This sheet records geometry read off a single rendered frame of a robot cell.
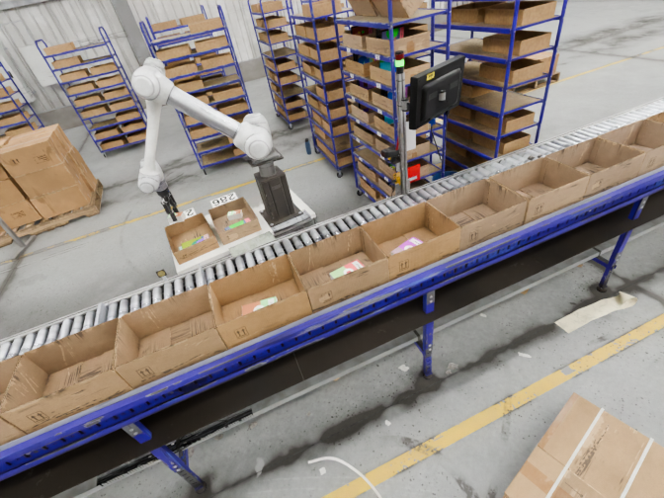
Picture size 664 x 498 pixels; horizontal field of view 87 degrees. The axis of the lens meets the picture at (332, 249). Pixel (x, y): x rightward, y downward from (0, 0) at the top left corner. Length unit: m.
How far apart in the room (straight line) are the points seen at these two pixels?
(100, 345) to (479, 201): 2.07
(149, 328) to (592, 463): 2.14
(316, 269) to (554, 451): 1.44
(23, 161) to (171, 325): 4.14
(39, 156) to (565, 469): 5.75
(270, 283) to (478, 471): 1.42
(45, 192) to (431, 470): 5.29
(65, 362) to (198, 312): 0.59
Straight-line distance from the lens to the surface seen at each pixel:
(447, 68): 2.40
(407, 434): 2.26
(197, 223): 2.79
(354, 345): 1.80
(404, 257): 1.63
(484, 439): 2.29
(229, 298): 1.80
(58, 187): 5.77
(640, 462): 2.32
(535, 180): 2.46
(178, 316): 1.83
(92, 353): 1.98
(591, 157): 2.75
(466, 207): 2.16
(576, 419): 2.32
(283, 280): 1.80
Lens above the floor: 2.08
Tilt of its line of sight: 38 degrees down
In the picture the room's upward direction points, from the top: 12 degrees counter-clockwise
